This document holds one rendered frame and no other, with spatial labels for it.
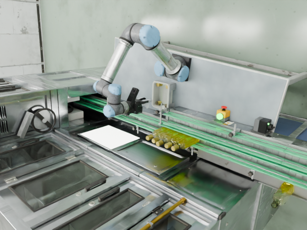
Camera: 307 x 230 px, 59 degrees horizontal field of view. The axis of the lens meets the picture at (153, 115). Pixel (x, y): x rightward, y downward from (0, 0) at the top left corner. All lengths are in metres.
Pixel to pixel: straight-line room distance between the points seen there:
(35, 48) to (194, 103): 3.80
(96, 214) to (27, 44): 4.19
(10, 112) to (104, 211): 1.18
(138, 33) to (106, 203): 0.97
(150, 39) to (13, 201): 1.17
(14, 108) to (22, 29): 3.08
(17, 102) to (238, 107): 1.65
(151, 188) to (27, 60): 4.10
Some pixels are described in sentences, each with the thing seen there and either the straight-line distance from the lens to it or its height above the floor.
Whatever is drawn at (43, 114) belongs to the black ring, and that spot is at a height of 1.48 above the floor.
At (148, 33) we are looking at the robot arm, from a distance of 1.60.
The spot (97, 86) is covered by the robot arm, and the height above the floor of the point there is 1.50.
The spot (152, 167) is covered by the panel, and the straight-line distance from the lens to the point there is 1.85.
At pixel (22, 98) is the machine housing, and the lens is 2.35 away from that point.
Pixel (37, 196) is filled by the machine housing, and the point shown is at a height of 1.93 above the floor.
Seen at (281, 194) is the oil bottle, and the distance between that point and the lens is 1.71.
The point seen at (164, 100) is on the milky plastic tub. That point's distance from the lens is 2.29.
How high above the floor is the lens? 2.50
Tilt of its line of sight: 46 degrees down
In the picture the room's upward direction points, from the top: 107 degrees counter-clockwise
